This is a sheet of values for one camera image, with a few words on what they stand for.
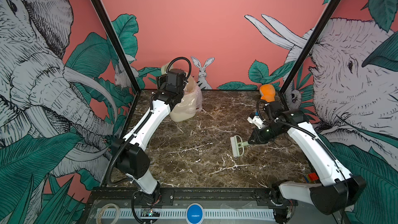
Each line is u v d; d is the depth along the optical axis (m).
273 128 0.59
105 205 0.70
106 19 0.82
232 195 0.76
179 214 0.70
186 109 0.92
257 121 0.69
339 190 0.37
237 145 0.79
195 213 0.69
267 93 1.13
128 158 0.43
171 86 0.59
